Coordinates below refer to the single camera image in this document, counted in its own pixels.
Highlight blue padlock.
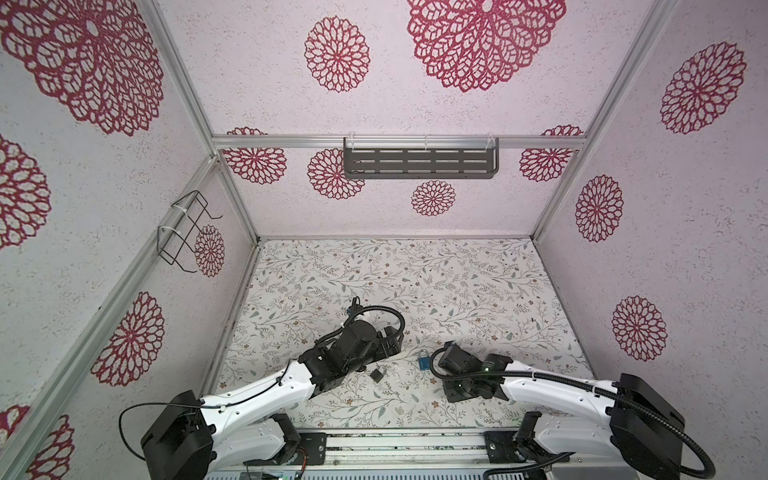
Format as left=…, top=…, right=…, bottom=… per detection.
left=417, top=350, right=432, bottom=371

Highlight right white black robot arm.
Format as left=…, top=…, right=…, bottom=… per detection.
left=429, top=342, right=685, bottom=479

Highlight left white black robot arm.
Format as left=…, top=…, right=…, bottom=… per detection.
left=140, top=319, right=405, bottom=479

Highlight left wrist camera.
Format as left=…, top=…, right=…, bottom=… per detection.
left=346, top=296, right=362, bottom=318

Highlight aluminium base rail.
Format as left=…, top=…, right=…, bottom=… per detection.
left=203, top=425, right=601, bottom=480

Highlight right black corrugated cable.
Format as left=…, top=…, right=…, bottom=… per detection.
left=428, top=344, right=717, bottom=480

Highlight grey slotted wall shelf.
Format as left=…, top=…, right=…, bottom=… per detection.
left=342, top=138, right=499, bottom=180

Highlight black wire wall basket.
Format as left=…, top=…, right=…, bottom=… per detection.
left=155, top=190, right=226, bottom=278

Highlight left thin black cable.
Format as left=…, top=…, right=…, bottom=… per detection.
left=117, top=359, right=295, bottom=463

